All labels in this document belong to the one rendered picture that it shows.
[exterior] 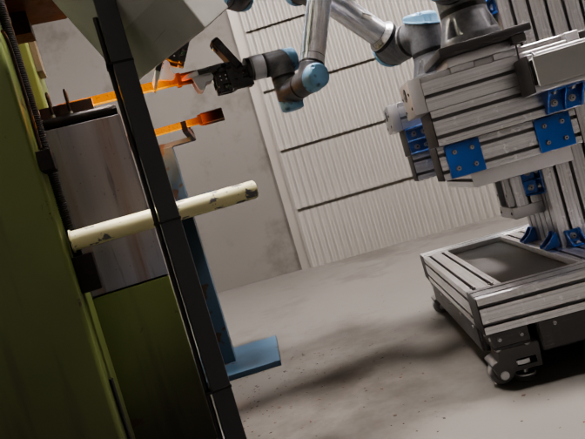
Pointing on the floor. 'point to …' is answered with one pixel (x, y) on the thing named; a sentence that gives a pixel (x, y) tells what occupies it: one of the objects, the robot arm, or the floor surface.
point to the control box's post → (110, 20)
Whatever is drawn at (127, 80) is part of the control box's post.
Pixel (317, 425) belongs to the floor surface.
